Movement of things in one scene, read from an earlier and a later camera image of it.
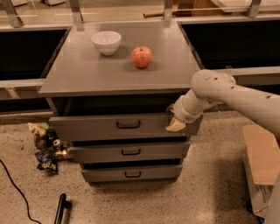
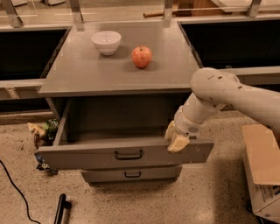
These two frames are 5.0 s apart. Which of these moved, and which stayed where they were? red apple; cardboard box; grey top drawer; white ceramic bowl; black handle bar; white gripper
Moved: grey top drawer; white gripper
Stayed: red apple; white ceramic bowl; black handle bar; cardboard box
